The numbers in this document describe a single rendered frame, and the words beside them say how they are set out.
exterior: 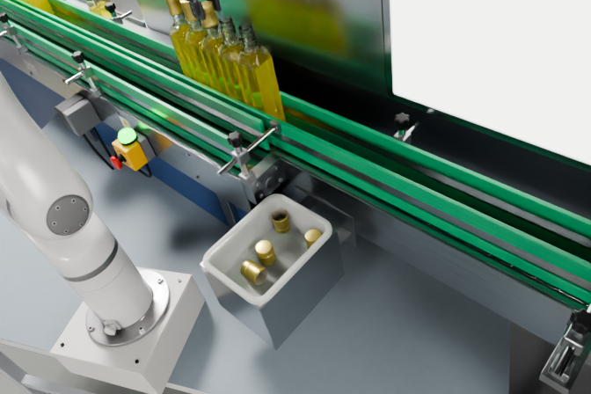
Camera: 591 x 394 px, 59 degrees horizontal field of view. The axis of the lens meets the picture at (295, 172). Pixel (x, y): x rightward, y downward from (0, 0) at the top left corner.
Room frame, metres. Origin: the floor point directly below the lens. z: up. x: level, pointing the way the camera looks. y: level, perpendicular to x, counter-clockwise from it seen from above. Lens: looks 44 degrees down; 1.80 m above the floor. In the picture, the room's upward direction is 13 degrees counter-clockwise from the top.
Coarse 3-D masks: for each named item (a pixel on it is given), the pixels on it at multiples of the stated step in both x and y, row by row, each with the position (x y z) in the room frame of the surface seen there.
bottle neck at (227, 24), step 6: (222, 18) 0.98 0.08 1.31; (228, 18) 0.98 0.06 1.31; (222, 24) 0.96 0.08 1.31; (228, 24) 0.96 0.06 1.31; (234, 24) 0.98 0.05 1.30; (222, 30) 0.97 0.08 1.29; (228, 30) 0.96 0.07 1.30; (234, 30) 0.97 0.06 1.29; (228, 36) 0.96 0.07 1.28; (234, 36) 0.97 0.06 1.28; (228, 42) 0.96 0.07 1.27; (234, 42) 0.96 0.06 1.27
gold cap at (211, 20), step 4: (204, 4) 1.02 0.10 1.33; (208, 4) 1.01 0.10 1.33; (212, 4) 1.01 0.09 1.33; (204, 8) 1.00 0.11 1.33; (208, 8) 1.01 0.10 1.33; (212, 8) 1.01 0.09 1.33; (204, 12) 1.00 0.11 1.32; (208, 12) 1.00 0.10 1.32; (212, 12) 1.01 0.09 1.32; (208, 16) 1.00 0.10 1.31; (212, 16) 1.01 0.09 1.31; (216, 16) 1.02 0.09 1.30; (204, 20) 1.01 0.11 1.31; (208, 20) 1.00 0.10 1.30; (212, 20) 1.00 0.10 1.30; (216, 20) 1.01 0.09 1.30; (204, 24) 1.01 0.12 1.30; (208, 24) 1.00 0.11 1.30; (212, 24) 1.00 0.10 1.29; (216, 24) 1.01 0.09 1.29
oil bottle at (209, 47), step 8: (208, 40) 1.00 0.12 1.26; (216, 40) 1.00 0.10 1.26; (208, 48) 1.00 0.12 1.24; (216, 48) 0.99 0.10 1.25; (208, 56) 1.00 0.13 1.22; (216, 56) 0.98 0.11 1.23; (208, 64) 1.01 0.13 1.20; (216, 64) 0.99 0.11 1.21; (208, 72) 1.02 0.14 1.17; (216, 72) 1.00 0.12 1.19; (216, 80) 1.00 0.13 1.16; (224, 80) 0.98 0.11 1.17; (216, 88) 1.01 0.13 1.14; (224, 88) 0.99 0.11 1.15
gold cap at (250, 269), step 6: (246, 264) 0.63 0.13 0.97; (252, 264) 0.62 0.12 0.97; (240, 270) 0.62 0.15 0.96; (246, 270) 0.61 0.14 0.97; (252, 270) 0.61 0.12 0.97; (258, 270) 0.61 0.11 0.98; (264, 270) 0.62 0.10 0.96; (246, 276) 0.61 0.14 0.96; (252, 276) 0.60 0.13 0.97; (258, 276) 0.61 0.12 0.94; (264, 276) 0.61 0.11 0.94; (258, 282) 0.60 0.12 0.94
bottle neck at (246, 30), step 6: (246, 24) 0.94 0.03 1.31; (240, 30) 0.92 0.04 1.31; (246, 30) 0.92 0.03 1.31; (252, 30) 0.92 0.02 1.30; (240, 36) 0.93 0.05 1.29; (246, 36) 0.92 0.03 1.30; (252, 36) 0.92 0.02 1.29; (246, 42) 0.92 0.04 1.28; (252, 42) 0.92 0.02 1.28; (246, 48) 0.92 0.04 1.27; (252, 48) 0.92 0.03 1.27
